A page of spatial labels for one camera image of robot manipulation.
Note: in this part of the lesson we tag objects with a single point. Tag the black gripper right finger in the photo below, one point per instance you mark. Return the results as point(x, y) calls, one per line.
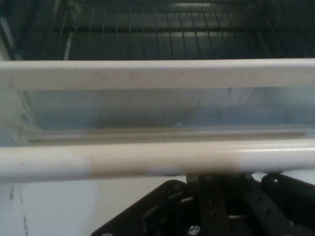
point(258, 209)

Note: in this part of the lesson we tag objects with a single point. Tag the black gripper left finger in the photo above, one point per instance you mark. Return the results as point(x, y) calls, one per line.
point(157, 211)

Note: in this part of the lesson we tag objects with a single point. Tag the white glass oven door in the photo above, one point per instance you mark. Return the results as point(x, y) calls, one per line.
point(157, 159)

